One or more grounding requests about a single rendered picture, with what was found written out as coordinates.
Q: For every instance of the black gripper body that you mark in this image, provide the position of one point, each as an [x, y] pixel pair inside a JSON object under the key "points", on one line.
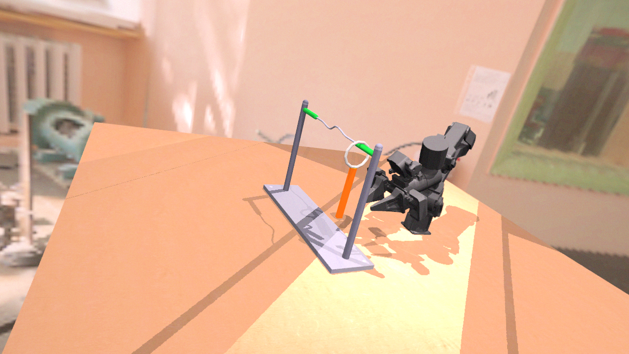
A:
{"points": [[413, 192]]}

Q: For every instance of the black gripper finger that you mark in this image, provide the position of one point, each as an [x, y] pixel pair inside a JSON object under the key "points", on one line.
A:
{"points": [[395, 202], [377, 191]]}

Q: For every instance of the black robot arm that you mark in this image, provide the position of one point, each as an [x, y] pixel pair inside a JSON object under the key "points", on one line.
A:
{"points": [[437, 158]]}

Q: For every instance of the white loop with orange handle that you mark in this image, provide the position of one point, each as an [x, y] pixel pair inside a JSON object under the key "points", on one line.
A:
{"points": [[349, 179]]}

